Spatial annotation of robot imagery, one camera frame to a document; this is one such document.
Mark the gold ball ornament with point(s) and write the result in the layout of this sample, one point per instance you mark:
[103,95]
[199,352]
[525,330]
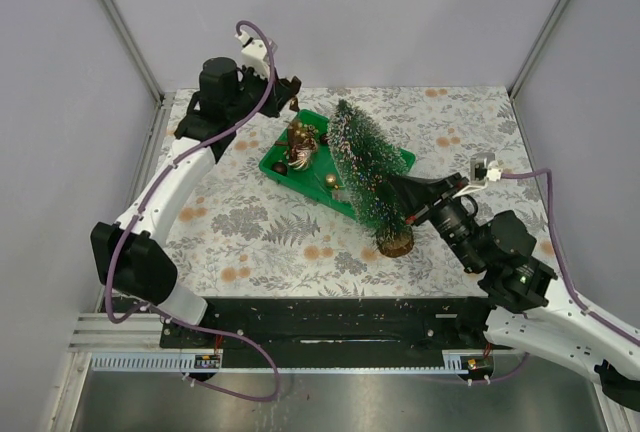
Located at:
[330,180]

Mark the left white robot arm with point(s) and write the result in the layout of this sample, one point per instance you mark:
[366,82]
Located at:
[129,253]

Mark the aluminium frame post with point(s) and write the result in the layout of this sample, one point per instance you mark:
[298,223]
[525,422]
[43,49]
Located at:
[545,33]
[132,49]

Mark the dark brown ball ornament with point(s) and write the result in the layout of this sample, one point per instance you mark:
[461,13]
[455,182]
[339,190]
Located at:
[280,168]

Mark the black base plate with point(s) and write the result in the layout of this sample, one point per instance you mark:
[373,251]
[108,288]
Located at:
[372,327]

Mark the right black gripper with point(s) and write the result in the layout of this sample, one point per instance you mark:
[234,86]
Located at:
[415,194]

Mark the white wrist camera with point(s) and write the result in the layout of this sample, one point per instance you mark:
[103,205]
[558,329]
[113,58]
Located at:
[484,168]
[255,55]

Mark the aluminium rail profile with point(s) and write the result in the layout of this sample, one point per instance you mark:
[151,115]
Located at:
[94,332]

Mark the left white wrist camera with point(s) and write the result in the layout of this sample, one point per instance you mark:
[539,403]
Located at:
[255,55]

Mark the left aluminium frame post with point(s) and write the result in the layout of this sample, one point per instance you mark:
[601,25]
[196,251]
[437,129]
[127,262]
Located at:
[132,49]

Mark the brown ribbon bow decoration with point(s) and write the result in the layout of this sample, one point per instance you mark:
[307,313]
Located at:
[299,136]

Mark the white slotted cable duct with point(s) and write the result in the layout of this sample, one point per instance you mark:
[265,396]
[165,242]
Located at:
[427,362]

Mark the silver gold ribbed ornament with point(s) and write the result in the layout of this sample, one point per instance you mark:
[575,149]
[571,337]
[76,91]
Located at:
[303,160]

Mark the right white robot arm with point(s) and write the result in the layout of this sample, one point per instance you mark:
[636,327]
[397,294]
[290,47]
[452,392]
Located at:
[528,305]

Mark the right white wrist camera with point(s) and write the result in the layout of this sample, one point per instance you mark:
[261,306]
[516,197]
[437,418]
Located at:
[484,168]

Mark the small frosted christmas tree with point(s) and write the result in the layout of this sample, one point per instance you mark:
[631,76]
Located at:
[365,160]

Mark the green plastic tray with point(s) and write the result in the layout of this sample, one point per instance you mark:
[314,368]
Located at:
[310,182]

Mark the right aluminium frame post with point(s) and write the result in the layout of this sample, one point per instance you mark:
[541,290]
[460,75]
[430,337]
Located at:
[545,33]

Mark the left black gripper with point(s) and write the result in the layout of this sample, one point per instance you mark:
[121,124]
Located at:
[278,97]

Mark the floral patterned table mat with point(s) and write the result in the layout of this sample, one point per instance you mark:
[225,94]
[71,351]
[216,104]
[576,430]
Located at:
[242,234]

